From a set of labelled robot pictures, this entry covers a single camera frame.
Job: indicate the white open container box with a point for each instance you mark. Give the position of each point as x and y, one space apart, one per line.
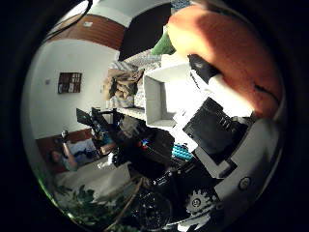
156 96

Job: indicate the seated person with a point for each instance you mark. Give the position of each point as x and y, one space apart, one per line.
66 156

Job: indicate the black panel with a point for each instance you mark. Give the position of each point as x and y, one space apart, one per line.
145 29

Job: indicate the white side table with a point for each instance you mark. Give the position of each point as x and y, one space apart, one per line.
96 177

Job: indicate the dark framed wall picture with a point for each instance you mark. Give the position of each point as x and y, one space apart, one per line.
70 82

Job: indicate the brown wooden wall panel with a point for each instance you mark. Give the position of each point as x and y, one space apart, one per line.
96 30

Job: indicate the green leafy plant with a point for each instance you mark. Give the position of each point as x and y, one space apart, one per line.
87 206

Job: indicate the orange carrot plush toy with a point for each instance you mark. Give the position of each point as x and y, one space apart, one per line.
231 48

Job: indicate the brown crumpled cloth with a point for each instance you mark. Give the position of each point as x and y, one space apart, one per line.
124 83

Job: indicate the black monitor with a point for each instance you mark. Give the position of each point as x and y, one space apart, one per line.
88 118

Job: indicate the teal striped object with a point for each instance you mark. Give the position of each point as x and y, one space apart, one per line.
182 152

